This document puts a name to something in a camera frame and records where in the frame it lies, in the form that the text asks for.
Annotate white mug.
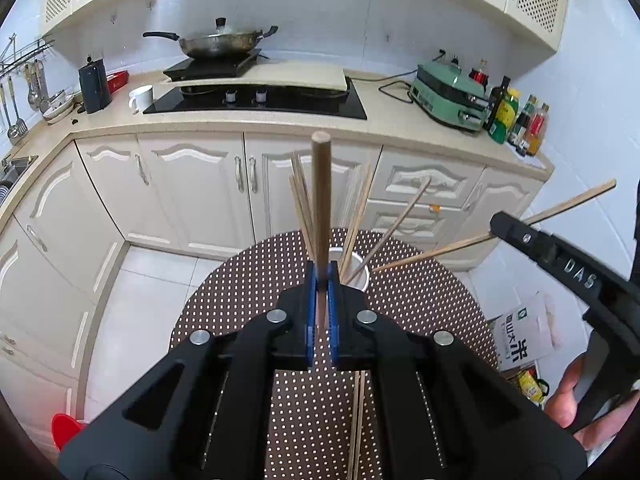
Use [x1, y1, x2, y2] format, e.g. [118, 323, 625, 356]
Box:
[128, 85, 154, 114]

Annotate orange red bottle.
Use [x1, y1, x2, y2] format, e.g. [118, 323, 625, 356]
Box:
[522, 103, 551, 157]

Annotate dark oil bottle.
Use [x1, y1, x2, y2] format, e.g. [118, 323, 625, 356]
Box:
[485, 76, 512, 131]

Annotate red plastic basin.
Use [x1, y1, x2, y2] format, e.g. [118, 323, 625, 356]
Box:
[51, 412, 86, 453]

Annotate steel sink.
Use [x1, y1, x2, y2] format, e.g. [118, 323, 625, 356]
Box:
[0, 155, 38, 201]

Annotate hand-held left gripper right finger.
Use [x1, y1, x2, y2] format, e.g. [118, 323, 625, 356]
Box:
[327, 260, 587, 480]

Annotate bunch of wooden chopsticks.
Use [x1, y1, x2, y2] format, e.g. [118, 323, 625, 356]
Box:
[289, 152, 432, 286]

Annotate metal utensil rail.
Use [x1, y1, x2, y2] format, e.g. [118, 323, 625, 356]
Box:
[0, 35, 56, 76]

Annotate dark soy sauce bottle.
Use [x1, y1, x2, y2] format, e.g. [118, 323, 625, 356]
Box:
[507, 94, 538, 153]

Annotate red drink bottle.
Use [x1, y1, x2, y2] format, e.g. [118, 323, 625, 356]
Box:
[470, 59, 493, 86]

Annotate white rice bag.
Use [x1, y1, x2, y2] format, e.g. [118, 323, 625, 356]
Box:
[487, 290, 566, 373]

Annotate beige stone board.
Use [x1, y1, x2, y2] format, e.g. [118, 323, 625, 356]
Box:
[152, 60, 347, 96]

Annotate glass wok lid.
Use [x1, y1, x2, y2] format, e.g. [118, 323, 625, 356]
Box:
[182, 17, 261, 45]

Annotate green electric grill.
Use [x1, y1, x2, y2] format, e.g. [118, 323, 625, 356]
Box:
[409, 62, 493, 133]

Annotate yellow packet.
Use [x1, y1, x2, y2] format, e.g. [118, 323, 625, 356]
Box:
[515, 367, 551, 403]

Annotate black power cable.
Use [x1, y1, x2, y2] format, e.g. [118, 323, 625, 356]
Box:
[378, 72, 418, 106]

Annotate steel wok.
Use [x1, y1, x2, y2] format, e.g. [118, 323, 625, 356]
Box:
[143, 25, 279, 59]

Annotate stack of bowls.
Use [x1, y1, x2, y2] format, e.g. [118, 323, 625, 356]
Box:
[42, 90, 76, 125]

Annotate black induction cooker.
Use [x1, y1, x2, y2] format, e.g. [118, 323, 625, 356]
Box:
[163, 49, 270, 82]

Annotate hanging steel ladle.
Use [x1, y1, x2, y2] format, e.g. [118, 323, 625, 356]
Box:
[25, 60, 51, 111]

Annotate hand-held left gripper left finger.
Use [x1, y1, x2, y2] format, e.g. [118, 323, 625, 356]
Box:
[59, 260, 318, 480]

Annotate cream cabinet drawer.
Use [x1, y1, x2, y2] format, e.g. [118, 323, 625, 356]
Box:
[360, 200, 473, 243]
[372, 147, 486, 206]

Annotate black kettle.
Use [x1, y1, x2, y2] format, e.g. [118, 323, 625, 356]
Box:
[78, 53, 112, 114]

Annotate cream kitchen base cabinets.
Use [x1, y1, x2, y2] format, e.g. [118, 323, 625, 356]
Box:
[0, 80, 556, 441]

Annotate steel slotted spatula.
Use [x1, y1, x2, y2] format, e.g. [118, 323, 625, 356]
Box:
[7, 72, 28, 141]

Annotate pink cup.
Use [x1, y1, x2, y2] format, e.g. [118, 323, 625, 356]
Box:
[327, 246, 372, 292]

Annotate single wooden chopstick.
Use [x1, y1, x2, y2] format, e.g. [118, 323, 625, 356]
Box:
[350, 371, 361, 480]
[356, 371, 365, 480]
[372, 179, 617, 273]
[311, 131, 332, 341]

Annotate black glass gas hob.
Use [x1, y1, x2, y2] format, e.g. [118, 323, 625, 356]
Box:
[143, 77, 368, 121]

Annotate person's right hand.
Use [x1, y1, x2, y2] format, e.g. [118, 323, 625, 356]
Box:
[544, 355, 640, 466]

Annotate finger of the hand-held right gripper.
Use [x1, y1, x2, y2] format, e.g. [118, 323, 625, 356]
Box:
[489, 212, 556, 263]

